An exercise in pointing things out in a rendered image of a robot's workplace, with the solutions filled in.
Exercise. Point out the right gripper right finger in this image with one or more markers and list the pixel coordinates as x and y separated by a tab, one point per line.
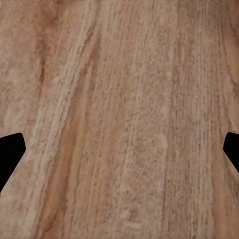
231	148

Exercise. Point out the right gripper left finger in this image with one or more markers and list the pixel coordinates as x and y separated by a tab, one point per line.
12	148

